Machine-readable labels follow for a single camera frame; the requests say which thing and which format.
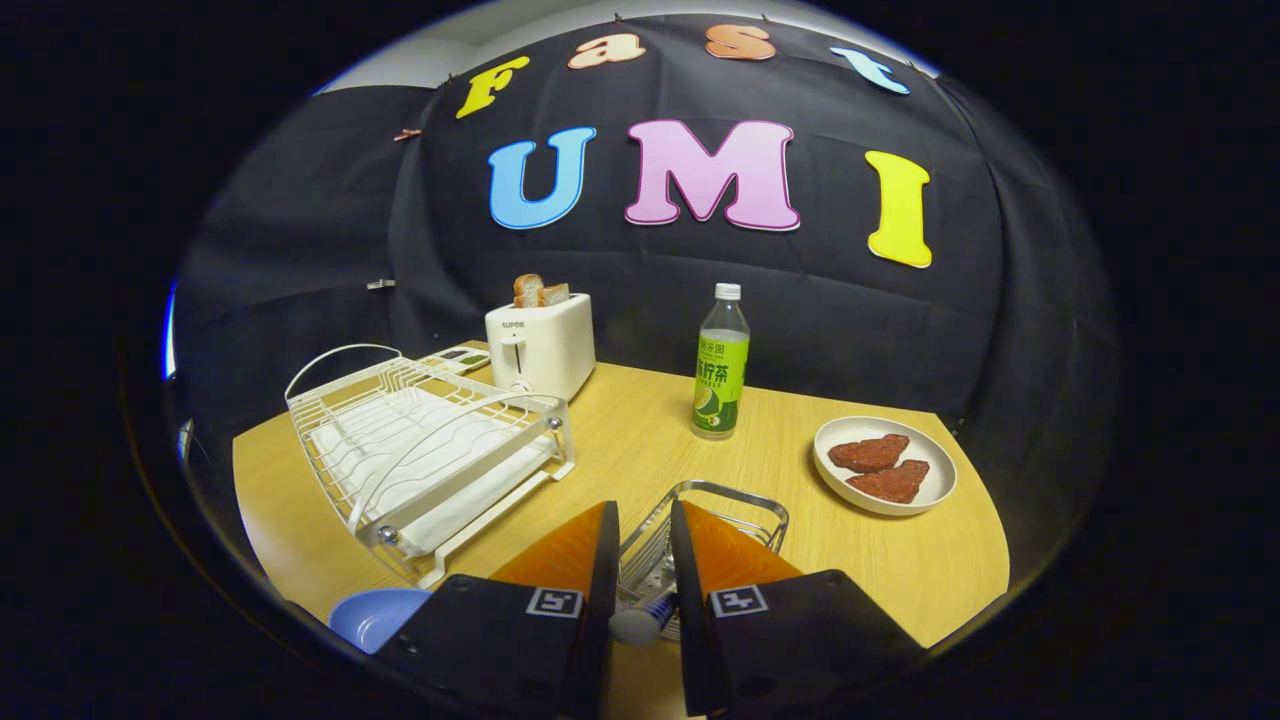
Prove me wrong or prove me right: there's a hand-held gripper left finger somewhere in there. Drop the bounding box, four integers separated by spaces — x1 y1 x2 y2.
375 500 621 719

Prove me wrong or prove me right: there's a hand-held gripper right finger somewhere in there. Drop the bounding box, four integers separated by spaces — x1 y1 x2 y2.
668 499 926 717

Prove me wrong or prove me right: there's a striped handle spoon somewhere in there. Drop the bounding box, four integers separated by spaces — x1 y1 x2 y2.
609 590 679 644

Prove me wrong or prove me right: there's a metal wire basket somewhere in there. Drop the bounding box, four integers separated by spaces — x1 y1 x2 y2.
612 480 790 641

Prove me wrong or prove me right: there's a white wire dish rack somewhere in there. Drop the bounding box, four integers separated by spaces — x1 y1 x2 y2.
285 343 577 589

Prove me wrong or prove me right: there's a blue plate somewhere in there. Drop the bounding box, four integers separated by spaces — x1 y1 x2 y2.
329 588 433 655

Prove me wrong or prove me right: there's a white plate with meat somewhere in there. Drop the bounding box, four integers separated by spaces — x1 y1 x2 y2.
813 416 958 517

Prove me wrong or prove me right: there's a red meat piece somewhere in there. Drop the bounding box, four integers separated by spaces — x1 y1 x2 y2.
847 459 931 504
828 434 911 474

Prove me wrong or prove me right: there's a green label drink bottle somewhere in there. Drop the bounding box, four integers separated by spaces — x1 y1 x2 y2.
691 283 751 441

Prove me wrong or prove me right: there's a white drip tray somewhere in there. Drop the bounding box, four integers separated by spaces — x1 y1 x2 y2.
310 385 561 556

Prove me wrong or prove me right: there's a white toaster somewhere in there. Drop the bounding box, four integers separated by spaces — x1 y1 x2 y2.
485 293 597 402

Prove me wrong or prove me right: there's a white divided seasoning tray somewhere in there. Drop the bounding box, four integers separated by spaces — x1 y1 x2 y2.
418 345 491 376

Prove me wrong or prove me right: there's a black backdrop cloth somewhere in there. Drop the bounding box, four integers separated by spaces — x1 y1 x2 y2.
170 15 1121 561

